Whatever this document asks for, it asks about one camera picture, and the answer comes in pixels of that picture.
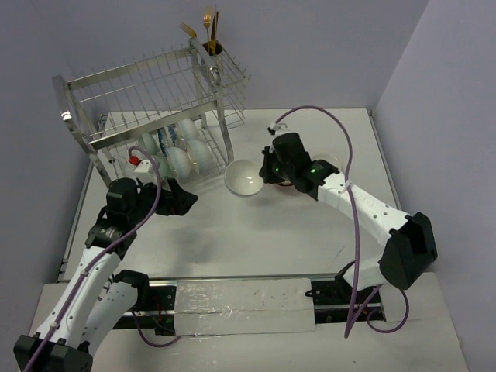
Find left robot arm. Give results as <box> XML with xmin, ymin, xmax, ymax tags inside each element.
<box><xmin>13</xmin><ymin>178</ymin><xmax>198</xmax><ymax>371</ymax></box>

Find mint bowl gold rim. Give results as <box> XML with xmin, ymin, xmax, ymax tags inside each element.
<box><xmin>153</xmin><ymin>155</ymin><xmax>174</xmax><ymax>182</ymax></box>

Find white bowl front stack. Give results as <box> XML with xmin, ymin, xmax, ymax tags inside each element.
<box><xmin>186</xmin><ymin>139</ymin><xmax>213</xmax><ymax>173</ymax></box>

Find brown lattice pattern bowl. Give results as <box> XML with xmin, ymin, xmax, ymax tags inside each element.
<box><xmin>276</xmin><ymin>181</ymin><xmax>293</xmax><ymax>187</ymax></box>

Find gold knife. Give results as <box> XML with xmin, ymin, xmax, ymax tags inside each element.
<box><xmin>209</xmin><ymin>11</ymin><xmax>219</xmax><ymax>56</ymax></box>

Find white bowl brown pattern stack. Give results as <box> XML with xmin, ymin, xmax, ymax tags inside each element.
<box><xmin>224</xmin><ymin>160</ymin><xmax>264</xmax><ymax>197</ymax></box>

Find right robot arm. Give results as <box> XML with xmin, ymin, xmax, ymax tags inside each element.
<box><xmin>259</xmin><ymin>132</ymin><xmax>438</xmax><ymax>303</ymax></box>

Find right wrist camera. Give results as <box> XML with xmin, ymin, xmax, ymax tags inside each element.
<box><xmin>267</xmin><ymin>122</ymin><xmax>291</xmax><ymax>138</ymax></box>

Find perforated steel cutlery holder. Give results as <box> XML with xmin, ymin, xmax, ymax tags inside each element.
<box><xmin>189</xmin><ymin>37</ymin><xmax>222</xmax><ymax>86</ymax></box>

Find white orange bottom bowl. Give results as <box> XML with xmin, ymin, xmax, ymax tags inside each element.
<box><xmin>314</xmin><ymin>153</ymin><xmax>343</xmax><ymax>172</ymax></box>

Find white bowl orange stack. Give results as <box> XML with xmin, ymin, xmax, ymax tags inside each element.
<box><xmin>166</xmin><ymin>147</ymin><xmax>192</xmax><ymax>180</ymax></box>

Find taped white cover sheet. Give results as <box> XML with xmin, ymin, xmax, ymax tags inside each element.
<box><xmin>174</xmin><ymin>278</ymin><xmax>315</xmax><ymax>336</ymax></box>

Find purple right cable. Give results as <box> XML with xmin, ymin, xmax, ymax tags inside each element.
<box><xmin>277</xmin><ymin>106</ymin><xmax>411</xmax><ymax>339</ymax></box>

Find black mounting rail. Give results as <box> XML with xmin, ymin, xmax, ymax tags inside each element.
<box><xmin>101</xmin><ymin>263</ymin><xmax>388</xmax><ymax>336</ymax></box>

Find stainless steel dish rack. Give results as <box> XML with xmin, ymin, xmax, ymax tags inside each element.
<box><xmin>52</xmin><ymin>42</ymin><xmax>249</xmax><ymax>185</ymax></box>

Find gold fork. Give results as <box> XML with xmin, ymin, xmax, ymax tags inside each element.
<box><xmin>202</xmin><ymin>7</ymin><xmax>212</xmax><ymax>53</ymax></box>

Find blue floral bowl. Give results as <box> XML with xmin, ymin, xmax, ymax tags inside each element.
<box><xmin>166</xmin><ymin>125</ymin><xmax>180</xmax><ymax>146</ymax></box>

